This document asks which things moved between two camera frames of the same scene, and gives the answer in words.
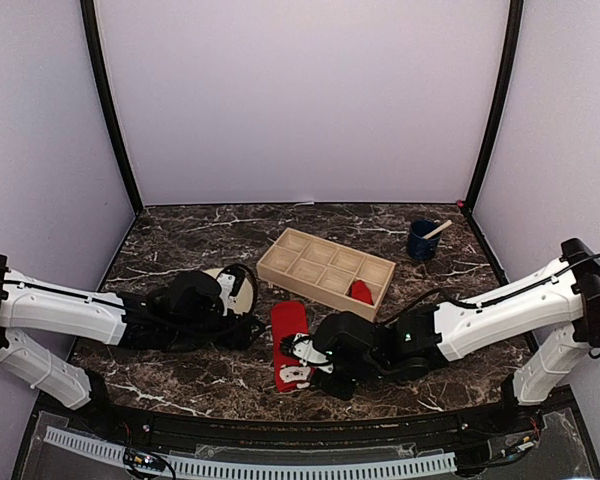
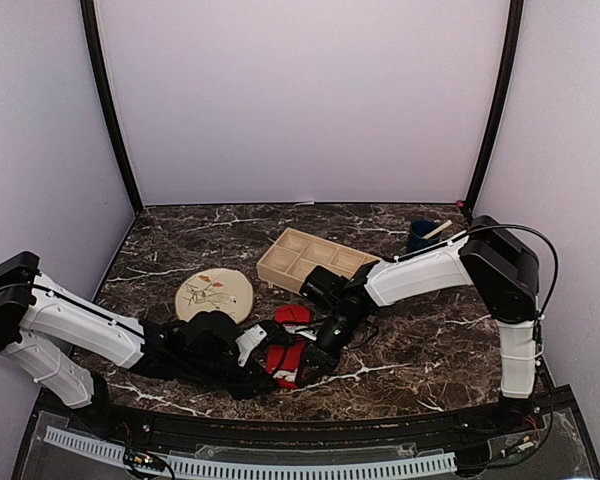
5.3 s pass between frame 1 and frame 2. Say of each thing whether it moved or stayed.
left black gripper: moved
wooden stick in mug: stayed
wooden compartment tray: stayed
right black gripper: moved
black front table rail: stayed
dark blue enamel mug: stayed
